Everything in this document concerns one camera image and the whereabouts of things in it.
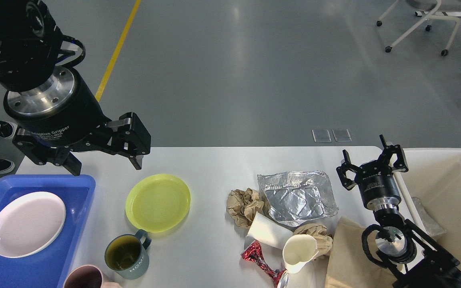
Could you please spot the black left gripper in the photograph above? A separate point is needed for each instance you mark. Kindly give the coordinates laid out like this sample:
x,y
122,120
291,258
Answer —
x,y
63,111

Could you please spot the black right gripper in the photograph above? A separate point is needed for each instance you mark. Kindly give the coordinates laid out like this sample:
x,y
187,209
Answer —
x,y
375,186

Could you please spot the yellow plastic plate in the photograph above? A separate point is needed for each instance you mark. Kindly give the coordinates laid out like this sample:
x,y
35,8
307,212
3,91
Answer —
x,y
158,203

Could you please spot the teal HOME mug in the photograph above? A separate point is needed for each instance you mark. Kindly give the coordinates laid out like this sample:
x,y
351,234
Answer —
x,y
128,256

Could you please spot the pink mug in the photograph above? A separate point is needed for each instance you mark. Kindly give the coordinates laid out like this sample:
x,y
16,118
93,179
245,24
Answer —
x,y
89,276

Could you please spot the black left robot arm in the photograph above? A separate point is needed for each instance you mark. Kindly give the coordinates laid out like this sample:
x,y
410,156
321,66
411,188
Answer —
x,y
31,46

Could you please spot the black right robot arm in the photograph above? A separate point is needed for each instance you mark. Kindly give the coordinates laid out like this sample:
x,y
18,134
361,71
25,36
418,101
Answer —
x,y
394,242

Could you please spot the beige plastic bin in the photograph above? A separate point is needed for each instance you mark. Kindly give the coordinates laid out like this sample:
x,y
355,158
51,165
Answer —
x,y
434,177

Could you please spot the black white sneaker far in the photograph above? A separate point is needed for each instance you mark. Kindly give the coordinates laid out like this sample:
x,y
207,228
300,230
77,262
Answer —
x,y
7,129

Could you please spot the brown paper bag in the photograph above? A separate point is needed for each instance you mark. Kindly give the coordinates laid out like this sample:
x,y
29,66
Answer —
x,y
348,266

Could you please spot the white plate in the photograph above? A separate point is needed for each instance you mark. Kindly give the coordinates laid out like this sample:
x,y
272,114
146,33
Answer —
x,y
30,223

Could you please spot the crushed white paper cup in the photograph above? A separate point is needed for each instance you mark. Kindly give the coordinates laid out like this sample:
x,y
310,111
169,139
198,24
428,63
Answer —
x,y
298,251

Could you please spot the white paper cup lying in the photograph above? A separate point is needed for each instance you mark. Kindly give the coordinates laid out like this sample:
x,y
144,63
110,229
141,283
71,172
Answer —
x,y
268,232

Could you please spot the blue plastic tray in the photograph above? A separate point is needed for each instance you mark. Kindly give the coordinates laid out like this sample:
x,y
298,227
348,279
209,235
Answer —
x,y
49,267

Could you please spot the crumpled brown paper ball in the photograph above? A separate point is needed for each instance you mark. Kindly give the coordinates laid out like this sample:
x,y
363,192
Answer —
x,y
242,206

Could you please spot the red foil wrapper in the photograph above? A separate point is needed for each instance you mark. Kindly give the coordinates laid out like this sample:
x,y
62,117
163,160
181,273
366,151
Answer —
x,y
254,253

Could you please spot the white rolling chair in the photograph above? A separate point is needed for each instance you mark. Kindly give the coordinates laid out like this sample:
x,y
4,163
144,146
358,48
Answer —
x,y
432,10

